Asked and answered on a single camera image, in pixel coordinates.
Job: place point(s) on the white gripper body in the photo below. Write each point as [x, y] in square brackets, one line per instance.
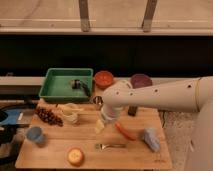
[110, 114]

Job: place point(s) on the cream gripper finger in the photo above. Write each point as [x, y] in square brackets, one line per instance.
[100, 126]

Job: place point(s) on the silver metal fork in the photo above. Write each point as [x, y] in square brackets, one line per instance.
[104, 146]

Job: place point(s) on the orange bowl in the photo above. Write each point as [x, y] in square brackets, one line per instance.
[103, 79]

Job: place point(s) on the purple bowl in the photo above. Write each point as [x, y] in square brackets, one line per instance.
[140, 80]

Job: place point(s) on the orange carrot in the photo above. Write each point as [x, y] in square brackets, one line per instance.
[124, 132]

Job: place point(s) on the small metal cup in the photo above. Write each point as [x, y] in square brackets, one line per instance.
[98, 101]

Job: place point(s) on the black rectangular block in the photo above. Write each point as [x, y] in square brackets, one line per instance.
[132, 110]

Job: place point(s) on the yellow orange round fruit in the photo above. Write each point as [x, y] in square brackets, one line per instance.
[75, 156]

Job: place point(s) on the black brush in tray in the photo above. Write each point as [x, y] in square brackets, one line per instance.
[78, 84]

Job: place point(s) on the dark red grape bunch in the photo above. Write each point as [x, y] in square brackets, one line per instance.
[48, 116]

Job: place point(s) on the green plastic tray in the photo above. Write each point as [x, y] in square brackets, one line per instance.
[57, 85]

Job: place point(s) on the blue plastic cup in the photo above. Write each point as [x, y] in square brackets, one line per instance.
[35, 134]

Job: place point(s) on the blue black device at left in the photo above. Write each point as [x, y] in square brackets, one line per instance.
[10, 121]

